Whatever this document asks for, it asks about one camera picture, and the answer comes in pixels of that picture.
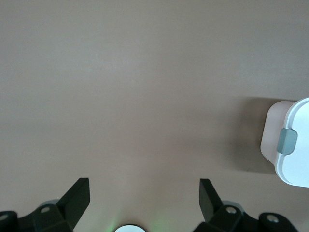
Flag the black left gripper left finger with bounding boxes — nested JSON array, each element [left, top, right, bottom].
[[0, 178, 91, 232]]

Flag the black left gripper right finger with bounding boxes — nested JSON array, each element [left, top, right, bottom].
[[193, 178, 297, 232]]

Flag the white box lid grey latches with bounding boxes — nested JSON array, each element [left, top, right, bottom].
[[276, 97, 309, 188]]

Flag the brown table cover mat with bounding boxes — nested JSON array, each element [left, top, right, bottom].
[[0, 0, 309, 232]]

